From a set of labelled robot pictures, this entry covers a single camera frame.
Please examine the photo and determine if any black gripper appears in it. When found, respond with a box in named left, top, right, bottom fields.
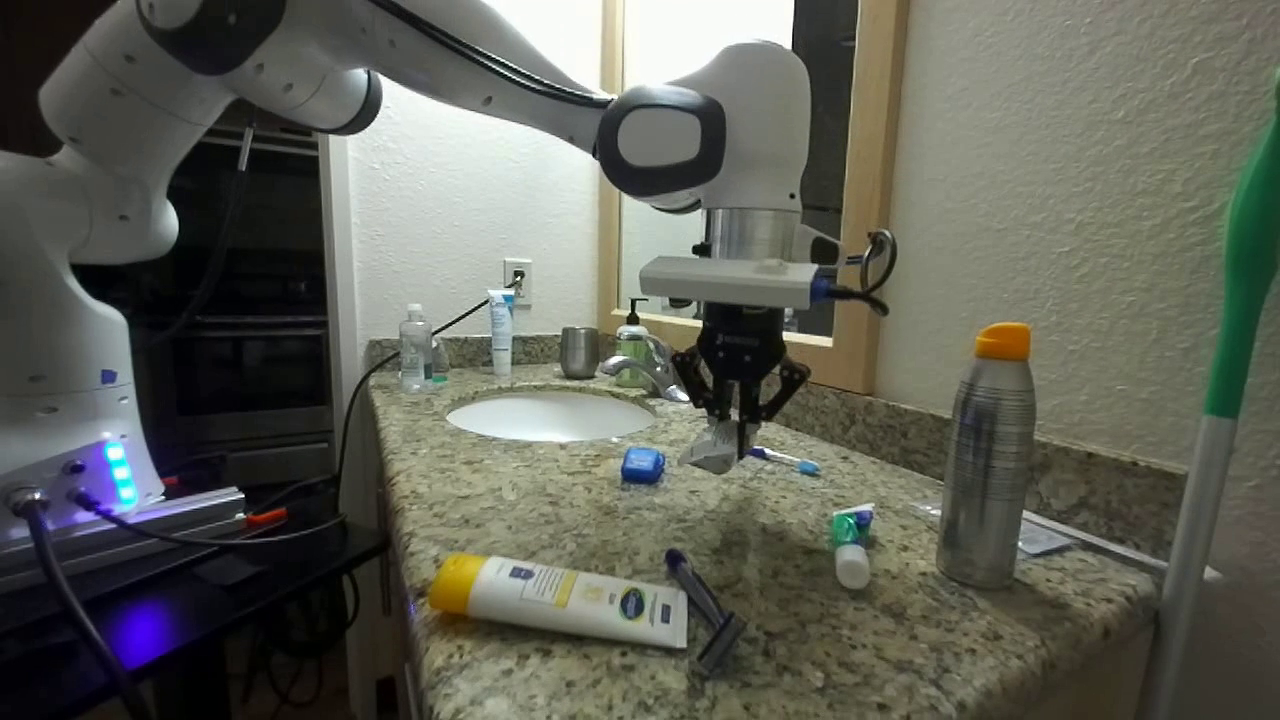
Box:
left=676, top=302, right=811, bottom=426

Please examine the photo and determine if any white toothpaste tube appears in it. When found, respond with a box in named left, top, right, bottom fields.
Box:
left=683, top=420, right=757, bottom=474

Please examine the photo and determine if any small green toothpaste tube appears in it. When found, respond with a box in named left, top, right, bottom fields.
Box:
left=830, top=502, right=875, bottom=593

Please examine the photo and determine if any tall white blue tube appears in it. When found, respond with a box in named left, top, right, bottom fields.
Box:
left=487, top=288, right=516, bottom=377

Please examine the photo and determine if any yellow capped lotion tube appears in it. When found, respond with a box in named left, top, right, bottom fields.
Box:
left=428, top=552, right=689, bottom=648

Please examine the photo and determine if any chrome faucet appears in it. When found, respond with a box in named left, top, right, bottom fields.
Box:
left=602, top=340, right=689, bottom=403

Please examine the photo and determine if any blue toothbrush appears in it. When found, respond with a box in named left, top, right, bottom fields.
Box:
left=747, top=442, right=825, bottom=474

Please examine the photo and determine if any green soap pump bottle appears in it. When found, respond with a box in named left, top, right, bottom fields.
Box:
left=615, top=301, right=653, bottom=386

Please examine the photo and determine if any blue floss container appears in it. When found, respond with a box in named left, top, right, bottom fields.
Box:
left=621, top=448, right=667, bottom=482

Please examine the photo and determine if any grey metal cup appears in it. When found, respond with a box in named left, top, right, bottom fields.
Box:
left=562, top=326, right=602, bottom=380

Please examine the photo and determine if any white oval sink basin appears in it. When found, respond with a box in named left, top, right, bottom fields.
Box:
left=449, top=386, right=656, bottom=442

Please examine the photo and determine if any silver orange capped spray can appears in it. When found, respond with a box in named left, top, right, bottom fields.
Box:
left=937, top=320, right=1036, bottom=589

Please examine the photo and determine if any clear plastic bottle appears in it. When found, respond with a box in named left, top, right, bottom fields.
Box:
left=400, top=302, right=432, bottom=391

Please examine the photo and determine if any wood framed mirror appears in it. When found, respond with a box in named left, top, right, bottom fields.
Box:
left=597, top=0, right=911, bottom=394

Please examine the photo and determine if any wooden vanity cabinet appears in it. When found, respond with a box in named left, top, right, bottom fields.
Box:
left=339, top=386, right=424, bottom=720

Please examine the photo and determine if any white wall outlet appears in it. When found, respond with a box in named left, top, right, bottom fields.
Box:
left=501, top=256, right=538, bottom=311

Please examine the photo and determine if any black power cable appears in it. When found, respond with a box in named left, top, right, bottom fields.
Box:
left=11, top=282, right=530, bottom=552

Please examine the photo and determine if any green white mop handle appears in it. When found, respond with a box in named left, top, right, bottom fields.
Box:
left=1146, top=85, right=1280, bottom=720

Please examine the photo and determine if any aluminium robot base mount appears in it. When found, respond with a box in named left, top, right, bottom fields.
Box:
left=0, top=486, right=244, bottom=593

